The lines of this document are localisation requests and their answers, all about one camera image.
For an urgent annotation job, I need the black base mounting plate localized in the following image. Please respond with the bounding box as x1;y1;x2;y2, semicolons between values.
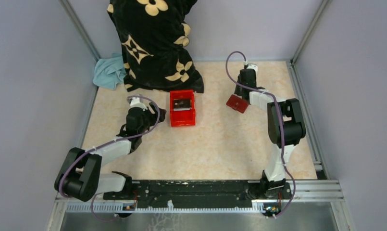
103;180;293;200

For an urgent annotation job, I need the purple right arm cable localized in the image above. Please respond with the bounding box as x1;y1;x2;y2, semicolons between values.
225;51;297;218

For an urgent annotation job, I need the red leather card holder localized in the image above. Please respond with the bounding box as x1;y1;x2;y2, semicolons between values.
226;94;249;114

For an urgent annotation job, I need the aluminium frame rail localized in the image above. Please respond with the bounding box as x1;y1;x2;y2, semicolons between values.
56;180;344;213

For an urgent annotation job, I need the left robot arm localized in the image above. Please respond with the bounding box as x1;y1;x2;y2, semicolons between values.
54;103;166;202

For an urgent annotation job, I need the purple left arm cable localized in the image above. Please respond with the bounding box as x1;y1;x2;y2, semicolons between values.
58;94;161;223

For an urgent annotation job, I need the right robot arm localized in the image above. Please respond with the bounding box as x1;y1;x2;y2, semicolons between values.
235;68;306;198

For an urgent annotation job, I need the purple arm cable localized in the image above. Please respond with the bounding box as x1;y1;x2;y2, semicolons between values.
225;51;297;218
58;94;161;223

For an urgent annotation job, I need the red plastic bin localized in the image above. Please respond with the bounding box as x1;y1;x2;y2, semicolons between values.
170;90;196;127

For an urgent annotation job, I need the light blue cloth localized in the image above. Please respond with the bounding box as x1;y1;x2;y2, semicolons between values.
93;53;125;90

